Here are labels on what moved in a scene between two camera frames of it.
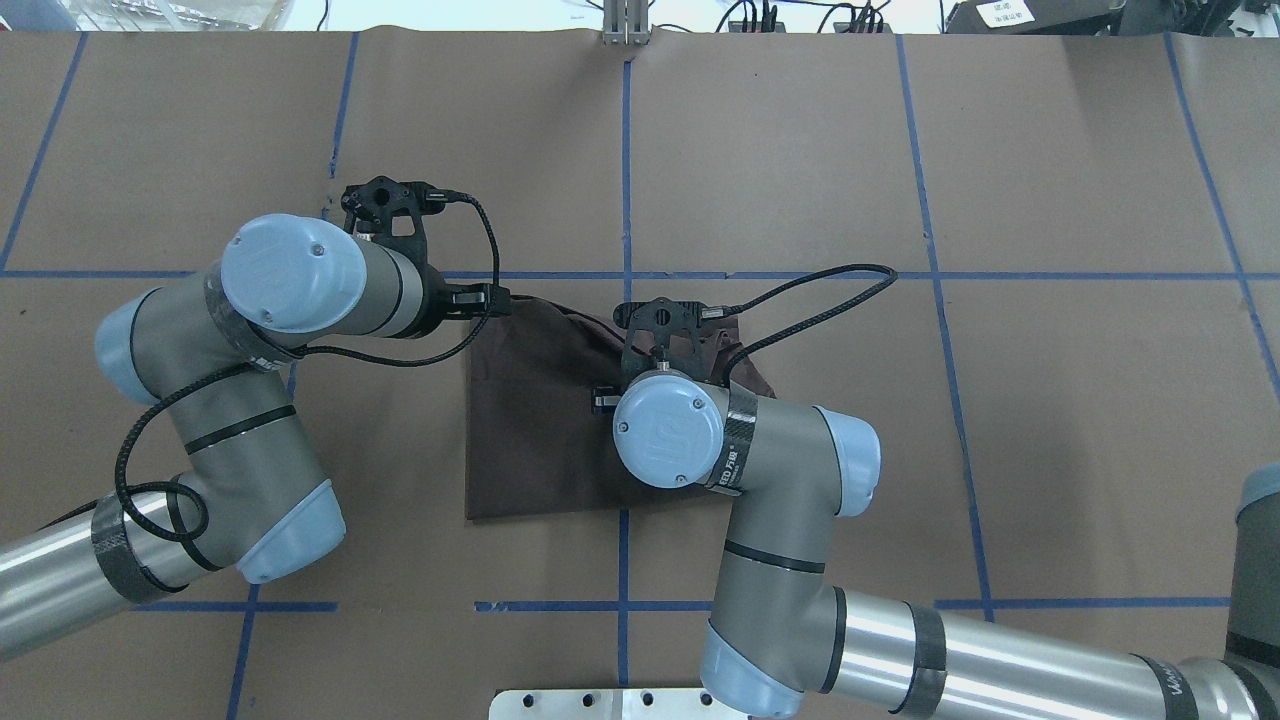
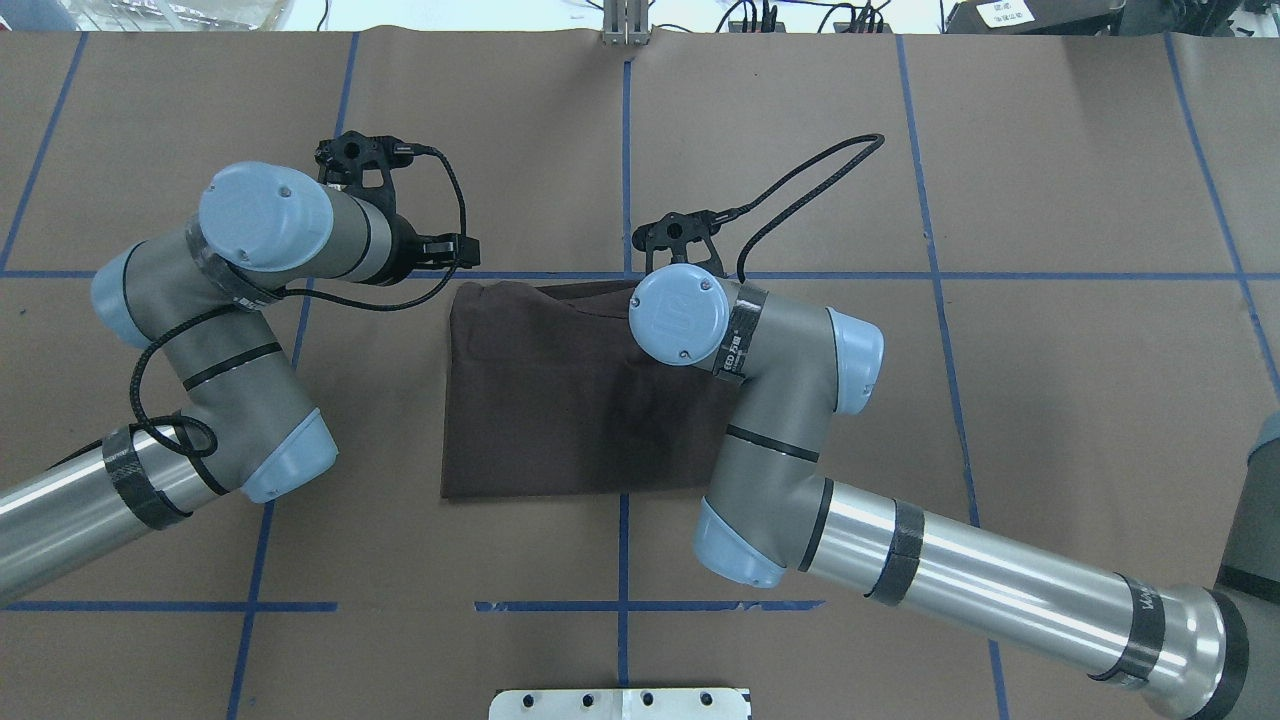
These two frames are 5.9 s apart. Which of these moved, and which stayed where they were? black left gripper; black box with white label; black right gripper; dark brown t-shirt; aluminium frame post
Moved: black right gripper; black left gripper; dark brown t-shirt
Stayed: aluminium frame post; black box with white label
